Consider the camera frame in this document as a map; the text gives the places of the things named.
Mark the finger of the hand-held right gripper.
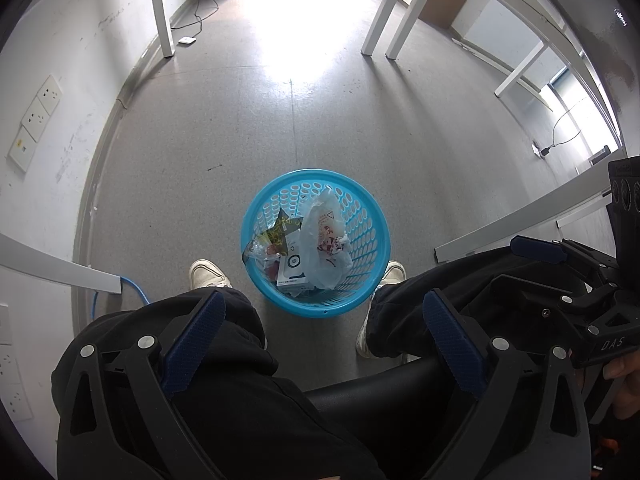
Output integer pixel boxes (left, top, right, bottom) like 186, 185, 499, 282
495, 272, 608, 348
510, 234, 618, 286

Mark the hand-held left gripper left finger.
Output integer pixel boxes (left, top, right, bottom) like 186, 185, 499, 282
52, 290, 236, 480

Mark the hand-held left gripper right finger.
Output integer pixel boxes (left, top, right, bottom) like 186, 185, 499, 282
422, 292, 593, 480

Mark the white cardboard box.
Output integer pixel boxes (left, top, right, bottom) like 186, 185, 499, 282
276, 232, 310, 288

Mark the black and yellow snack wrapper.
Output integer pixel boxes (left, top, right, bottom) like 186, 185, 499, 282
242, 207, 303, 263

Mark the clear plastic bag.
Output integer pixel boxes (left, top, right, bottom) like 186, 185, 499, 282
299, 187, 353, 291

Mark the blue plastic mesh basket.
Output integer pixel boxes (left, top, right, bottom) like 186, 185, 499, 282
240, 169, 389, 317

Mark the person's right hand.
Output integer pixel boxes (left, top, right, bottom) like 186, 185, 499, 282
602, 355, 640, 420

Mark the person's right leg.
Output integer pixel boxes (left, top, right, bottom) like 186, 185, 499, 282
367, 246, 601, 366

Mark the white sneaker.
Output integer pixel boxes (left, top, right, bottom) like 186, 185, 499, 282
356, 260, 407, 358
189, 259, 233, 291

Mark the white table leg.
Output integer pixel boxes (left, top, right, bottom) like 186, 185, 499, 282
147, 0, 176, 58
361, 0, 436, 56
495, 40, 548, 98
385, 0, 453, 60

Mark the white table frame bar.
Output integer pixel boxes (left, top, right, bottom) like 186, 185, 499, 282
434, 157, 626, 263
0, 232, 122, 295

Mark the blue cable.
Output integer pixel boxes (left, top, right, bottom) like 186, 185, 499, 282
91, 275, 151, 318

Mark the white wall socket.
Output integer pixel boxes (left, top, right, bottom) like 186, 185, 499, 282
0, 385, 33, 422
0, 347, 23, 386
21, 97, 51, 142
37, 75, 63, 116

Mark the white network wall plate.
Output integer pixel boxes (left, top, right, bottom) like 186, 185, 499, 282
7, 125, 36, 173

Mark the black cable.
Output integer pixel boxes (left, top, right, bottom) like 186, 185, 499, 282
170, 0, 220, 41

